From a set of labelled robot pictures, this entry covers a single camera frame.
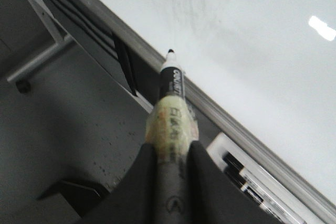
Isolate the taped black whiteboard marker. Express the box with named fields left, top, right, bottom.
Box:
left=145, top=49, right=198, bottom=223

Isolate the black capped marker top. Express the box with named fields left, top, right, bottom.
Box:
left=223, top=153, right=306, bottom=223

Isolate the black capped marker middle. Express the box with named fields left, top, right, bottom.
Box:
left=224, top=167, right=291, bottom=223

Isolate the black capped marker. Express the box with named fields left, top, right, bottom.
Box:
left=224, top=167, right=291, bottom=223
left=223, top=153, right=306, bottom=223

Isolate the white whiteboard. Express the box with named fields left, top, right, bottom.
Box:
left=100, top=0, right=335, bottom=202

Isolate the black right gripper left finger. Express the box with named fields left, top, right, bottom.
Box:
left=78, top=144, right=157, bottom=223

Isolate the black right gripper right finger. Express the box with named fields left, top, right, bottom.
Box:
left=187, top=141, right=280, bottom=223

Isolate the grey aluminium whiteboard frame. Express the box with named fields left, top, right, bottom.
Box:
left=77, top=0, right=335, bottom=223

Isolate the white marker tray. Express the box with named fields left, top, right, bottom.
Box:
left=207, top=133, right=324, bottom=223

